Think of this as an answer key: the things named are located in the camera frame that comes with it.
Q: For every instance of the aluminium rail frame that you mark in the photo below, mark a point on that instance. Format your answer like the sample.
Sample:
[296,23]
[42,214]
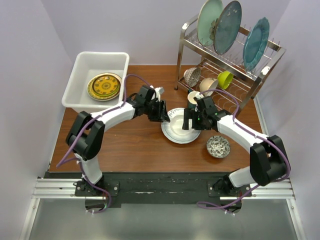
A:
[139,146]

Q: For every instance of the cream bowl in rack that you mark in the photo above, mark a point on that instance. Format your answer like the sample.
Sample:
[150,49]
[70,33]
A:
[208,84]

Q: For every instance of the patterned bowl in rack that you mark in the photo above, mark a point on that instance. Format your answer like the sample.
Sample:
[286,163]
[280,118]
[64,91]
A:
[192,76]

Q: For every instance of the black white patterned bowl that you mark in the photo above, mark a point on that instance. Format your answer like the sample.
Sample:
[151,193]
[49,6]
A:
[218,146]

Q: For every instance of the white blue-rimmed deep plate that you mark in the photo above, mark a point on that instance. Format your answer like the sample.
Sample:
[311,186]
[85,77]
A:
[173,130]

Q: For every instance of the lime green bowl in rack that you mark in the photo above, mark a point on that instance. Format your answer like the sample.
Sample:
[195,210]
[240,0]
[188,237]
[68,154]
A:
[224,79]

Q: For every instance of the teal scalloped plate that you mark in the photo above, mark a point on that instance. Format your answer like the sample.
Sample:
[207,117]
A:
[255,44]

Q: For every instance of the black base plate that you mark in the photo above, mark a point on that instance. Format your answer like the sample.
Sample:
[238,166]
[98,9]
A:
[116,189]

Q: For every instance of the metal dish rack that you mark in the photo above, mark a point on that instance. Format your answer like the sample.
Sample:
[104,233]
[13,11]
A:
[245,84]

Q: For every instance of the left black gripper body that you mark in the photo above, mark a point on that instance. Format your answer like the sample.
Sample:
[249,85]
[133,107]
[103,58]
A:
[153,110]

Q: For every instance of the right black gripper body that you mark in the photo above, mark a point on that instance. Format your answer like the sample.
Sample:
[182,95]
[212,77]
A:
[202,116]

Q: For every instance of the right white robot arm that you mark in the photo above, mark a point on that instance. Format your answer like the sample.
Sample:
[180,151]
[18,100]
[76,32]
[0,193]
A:
[268,160]

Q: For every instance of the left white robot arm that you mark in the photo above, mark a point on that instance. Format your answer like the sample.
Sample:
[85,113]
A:
[86,134]

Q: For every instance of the white plastic bin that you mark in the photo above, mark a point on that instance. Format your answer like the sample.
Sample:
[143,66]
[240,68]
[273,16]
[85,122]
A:
[87,65]

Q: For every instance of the cream leaf pattern plate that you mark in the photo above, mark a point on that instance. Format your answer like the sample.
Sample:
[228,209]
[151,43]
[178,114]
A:
[120,80]

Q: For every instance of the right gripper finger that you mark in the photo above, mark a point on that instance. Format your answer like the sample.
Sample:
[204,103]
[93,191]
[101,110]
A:
[187,115]
[195,123]

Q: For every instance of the dark green mug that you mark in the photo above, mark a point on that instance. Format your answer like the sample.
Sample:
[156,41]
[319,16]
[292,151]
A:
[190,98]

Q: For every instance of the mint green plate in rack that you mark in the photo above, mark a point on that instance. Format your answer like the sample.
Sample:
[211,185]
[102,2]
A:
[206,21]

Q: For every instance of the yellow black patterned plate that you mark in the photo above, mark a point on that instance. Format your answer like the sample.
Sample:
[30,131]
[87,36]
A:
[105,86]

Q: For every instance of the blue-grey speckled plate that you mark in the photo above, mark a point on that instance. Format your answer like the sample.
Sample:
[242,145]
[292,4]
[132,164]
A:
[227,27]

